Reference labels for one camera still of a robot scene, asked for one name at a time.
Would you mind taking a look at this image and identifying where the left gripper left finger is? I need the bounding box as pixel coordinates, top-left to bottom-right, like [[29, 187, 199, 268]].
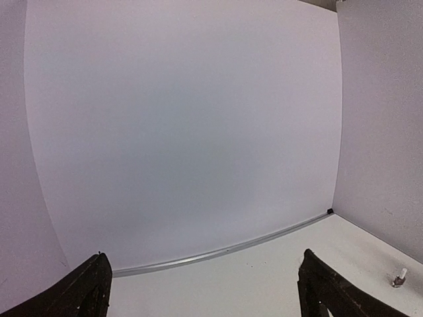
[[1, 252, 112, 317]]

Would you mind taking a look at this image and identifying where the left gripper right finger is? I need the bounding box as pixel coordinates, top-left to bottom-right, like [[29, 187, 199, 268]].
[[297, 249, 406, 317]]

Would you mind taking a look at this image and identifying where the red nail polish bottle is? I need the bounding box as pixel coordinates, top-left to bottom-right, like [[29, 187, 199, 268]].
[[391, 276, 406, 288]]

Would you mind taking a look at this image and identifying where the white nail polish cap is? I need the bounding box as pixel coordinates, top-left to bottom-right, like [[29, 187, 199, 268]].
[[399, 268, 407, 279]]

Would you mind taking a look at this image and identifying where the aluminium back rail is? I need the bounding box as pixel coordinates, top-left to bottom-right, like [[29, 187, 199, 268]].
[[113, 208, 334, 278]]

